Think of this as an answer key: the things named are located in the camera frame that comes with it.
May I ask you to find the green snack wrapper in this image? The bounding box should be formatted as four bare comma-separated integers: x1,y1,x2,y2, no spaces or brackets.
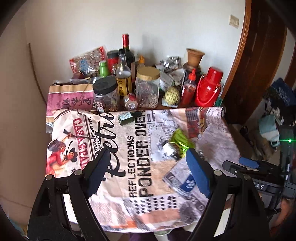
170,128,195,157

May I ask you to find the light blue bag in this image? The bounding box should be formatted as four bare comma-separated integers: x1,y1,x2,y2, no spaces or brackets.
258,115,280,147

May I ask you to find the newspaper print tablecloth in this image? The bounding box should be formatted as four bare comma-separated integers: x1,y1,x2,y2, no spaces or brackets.
46,107,240,232

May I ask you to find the small green glass bottle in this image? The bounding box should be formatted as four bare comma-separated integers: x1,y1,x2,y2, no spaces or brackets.
117,111,142,126

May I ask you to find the white bowl on floor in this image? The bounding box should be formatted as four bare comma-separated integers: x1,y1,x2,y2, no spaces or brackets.
154,229,173,237

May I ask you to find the pink patterned paper bag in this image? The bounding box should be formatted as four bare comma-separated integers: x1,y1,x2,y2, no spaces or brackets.
46,84,94,123

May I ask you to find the small red white can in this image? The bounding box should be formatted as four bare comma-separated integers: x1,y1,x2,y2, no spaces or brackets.
123,93,138,111

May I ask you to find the red thermos jug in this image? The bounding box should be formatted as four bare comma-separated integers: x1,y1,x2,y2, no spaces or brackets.
195,67,223,108

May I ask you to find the yellow green pinecone ball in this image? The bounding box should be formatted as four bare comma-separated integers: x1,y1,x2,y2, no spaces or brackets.
164,86,180,105

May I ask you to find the clear jar black lid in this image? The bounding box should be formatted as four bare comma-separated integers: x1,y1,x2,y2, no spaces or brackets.
93,75,120,113

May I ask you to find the red squeeze sauce bottle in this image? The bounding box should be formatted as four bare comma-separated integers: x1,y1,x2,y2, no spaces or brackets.
181,68,196,105

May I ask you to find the brown liquor bottle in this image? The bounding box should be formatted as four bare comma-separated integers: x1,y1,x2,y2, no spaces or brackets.
115,49,132,98

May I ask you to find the green cap bottle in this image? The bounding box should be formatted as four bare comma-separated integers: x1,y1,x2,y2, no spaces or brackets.
99,60,110,78

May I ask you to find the clear jar gold lid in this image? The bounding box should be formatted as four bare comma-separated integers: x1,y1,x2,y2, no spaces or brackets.
135,66,160,109

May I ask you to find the red snack bag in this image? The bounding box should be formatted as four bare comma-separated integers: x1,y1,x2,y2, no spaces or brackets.
69,46,107,76

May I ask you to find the terracotta clay pot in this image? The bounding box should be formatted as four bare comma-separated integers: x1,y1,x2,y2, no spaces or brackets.
187,48,205,68

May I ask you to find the red wine bottle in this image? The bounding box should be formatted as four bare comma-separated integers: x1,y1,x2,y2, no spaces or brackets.
122,34,135,83

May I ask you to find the brown wooden door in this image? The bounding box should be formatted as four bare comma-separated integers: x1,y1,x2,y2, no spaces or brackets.
222,1,288,125

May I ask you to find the white wall switch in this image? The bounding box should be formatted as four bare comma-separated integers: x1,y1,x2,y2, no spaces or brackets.
229,15,239,29

